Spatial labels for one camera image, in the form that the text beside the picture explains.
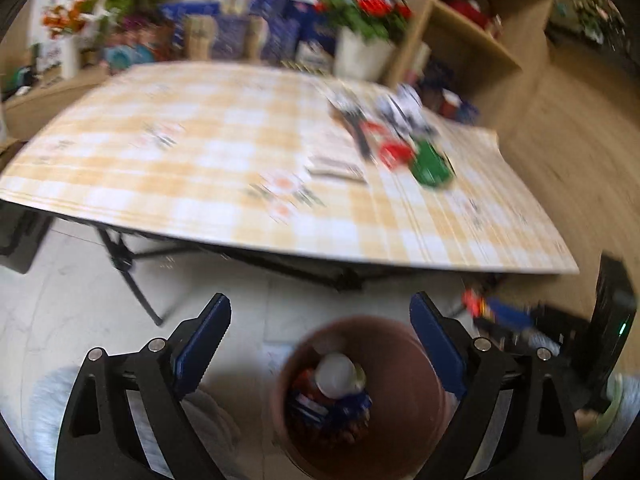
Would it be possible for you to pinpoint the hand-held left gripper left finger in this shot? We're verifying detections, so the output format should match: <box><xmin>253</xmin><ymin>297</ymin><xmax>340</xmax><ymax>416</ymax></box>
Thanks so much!
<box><xmin>55</xmin><ymin>294</ymin><xmax>232</xmax><ymax>480</ymax></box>

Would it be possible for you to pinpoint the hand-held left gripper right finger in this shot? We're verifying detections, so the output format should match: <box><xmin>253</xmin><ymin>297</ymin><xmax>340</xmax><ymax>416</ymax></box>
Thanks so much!
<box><xmin>410</xmin><ymin>292</ymin><xmax>583</xmax><ymax>480</ymax></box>

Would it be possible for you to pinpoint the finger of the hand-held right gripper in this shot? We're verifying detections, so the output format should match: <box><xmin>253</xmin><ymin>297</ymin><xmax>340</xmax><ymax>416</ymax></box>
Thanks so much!
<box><xmin>475</xmin><ymin>317</ymin><xmax>543</xmax><ymax>356</ymax></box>
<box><xmin>480</xmin><ymin>299</ymin><xmax>538</xmax><ymax>333</ymax></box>

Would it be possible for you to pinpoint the brown plastic bin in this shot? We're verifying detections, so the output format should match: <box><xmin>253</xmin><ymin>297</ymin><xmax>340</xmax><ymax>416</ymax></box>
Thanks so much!
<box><xmin>270</xmin><ymin>316</ymin><xmax>448</xmax><ymax>480</ymax></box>

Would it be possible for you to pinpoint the white paper cup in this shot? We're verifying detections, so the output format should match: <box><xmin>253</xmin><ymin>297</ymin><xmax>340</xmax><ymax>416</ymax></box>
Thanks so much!
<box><xmin>315</xmin><ymin>353</ymin><xmax>357</xmax><ymax>397</ymax></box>

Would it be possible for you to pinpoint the blue coffee bag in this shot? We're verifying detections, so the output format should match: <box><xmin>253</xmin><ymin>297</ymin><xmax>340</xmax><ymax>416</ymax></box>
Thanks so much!
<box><xmin>287</xmin><ymin>390</ymin><xmax>373</xmax><ymax>441</ymax></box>

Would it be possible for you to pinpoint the person's right forearm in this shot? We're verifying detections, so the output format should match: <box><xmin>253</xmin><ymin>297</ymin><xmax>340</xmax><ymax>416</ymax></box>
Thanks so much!
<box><xmin>597</xmin><ymin>372</ymin><xmax>632</xmax><ymax>441</ymax></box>

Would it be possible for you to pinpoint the yellow checked tablecloth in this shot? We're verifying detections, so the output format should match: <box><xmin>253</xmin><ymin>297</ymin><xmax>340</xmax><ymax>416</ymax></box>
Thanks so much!
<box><xmin>0</xmin><ymin>62</ymin><xmax>581</xmax><ymax>276</ymax></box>

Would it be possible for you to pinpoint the green wrapper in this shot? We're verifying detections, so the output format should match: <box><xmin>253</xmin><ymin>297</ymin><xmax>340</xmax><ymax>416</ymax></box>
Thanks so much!
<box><xmin>411</xmin><ymin>141</ymin><xmax>456</xmax><ymax>190</ymax></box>

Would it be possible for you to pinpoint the red cigarette box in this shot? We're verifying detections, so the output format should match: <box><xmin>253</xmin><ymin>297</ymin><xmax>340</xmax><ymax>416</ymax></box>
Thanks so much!
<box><xmin>377</xmin><ymin>140</ymin><xmax>417</xmax><ymax>170</ymax></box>

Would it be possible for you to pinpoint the crumpled white paper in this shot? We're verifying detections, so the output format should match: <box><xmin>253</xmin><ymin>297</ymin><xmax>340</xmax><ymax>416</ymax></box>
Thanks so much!
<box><xmin>375</xmin><ymin>84</ymin><xmax>438</xmax><ymax>136</ymax></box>

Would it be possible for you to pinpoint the wooden shelf unit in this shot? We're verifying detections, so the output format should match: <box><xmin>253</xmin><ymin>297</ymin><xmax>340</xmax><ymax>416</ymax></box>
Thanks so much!
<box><xmin>385</xmin><ymin>0</ymin><xmax>561</xmax><ymax>126</ymax></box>

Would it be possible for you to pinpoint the white faceted vase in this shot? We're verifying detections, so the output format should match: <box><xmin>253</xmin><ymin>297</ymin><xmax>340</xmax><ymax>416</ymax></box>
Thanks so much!
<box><xmin>333</xmin><ymin>27</ymin><xmax>396</xmax><ymax>81</ymax></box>

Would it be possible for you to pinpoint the pink rose plant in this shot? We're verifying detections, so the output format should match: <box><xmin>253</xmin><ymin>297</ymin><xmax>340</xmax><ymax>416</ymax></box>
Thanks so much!
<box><xmin>570</xmin><ymin>0</ymin><xmax>618</xmax><ymax>46</ymax></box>

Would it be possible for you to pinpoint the red basket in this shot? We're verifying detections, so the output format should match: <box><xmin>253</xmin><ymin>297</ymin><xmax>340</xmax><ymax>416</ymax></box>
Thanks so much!
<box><xmin>442</xmin><ymin>0</ymin><xmax>493</xmax><ymax>28</ymax></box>

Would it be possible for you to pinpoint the blue box with white label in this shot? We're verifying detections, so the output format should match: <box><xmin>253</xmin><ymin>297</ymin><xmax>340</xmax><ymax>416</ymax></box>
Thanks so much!
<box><xmin>295</xmin><ymin>40</ymin><xmax>336</xmax><ymax>68</ymax></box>

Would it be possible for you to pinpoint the white bottle vase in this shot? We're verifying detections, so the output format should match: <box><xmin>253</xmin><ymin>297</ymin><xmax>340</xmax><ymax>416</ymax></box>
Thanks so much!
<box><xmin>62</xmin><ymin>40</ymin><xmax>81</xmax><ymax>78</ymax></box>

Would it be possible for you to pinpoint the blue carton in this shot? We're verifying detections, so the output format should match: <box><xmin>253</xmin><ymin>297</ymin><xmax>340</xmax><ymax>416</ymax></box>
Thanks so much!
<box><xmin>157</xmin><ymin>2</ymin><xmax>221</xmax><ymax>46</ymax></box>

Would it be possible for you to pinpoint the red rose bouquet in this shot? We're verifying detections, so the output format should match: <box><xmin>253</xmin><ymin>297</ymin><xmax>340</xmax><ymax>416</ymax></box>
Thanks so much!
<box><xmin>315</xmin><ymin>0</ymin><xmax>416</xmax><ymax>43</ymax></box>

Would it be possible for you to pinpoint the dark blue box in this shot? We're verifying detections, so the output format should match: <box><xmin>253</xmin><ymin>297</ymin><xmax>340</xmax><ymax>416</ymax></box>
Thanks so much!
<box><xmin>287</xmin><ymin>2</ymin><xmax>331</xmax><ymax>41</ymax></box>

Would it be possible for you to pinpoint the black folding table frame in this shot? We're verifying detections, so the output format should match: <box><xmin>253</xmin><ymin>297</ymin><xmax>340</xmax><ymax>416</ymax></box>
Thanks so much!
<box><xmin>92</xmin><ymin>225</ymin><xmax>361</xmax><ymax>327</ymax></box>

